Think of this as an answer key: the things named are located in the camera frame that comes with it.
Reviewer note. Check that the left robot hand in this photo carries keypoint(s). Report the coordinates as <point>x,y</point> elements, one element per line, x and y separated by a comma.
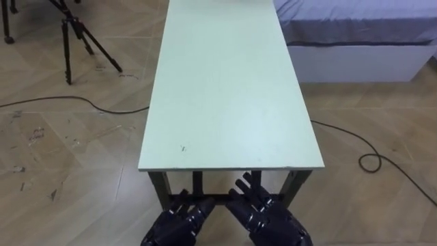
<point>179,225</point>

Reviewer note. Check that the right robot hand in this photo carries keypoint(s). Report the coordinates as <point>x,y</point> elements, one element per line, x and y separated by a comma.
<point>269,218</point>

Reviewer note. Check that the white desk with black legs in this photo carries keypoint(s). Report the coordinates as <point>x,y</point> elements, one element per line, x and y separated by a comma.
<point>228,89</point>

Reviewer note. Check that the grey bed with white base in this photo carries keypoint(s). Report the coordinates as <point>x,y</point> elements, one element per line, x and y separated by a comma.
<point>358,37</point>

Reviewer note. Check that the black stand leg with foot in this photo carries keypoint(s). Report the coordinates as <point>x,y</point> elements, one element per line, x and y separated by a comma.
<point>7,24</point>

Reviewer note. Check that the black camera tripod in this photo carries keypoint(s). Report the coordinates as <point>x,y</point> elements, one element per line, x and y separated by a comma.
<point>78,34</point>

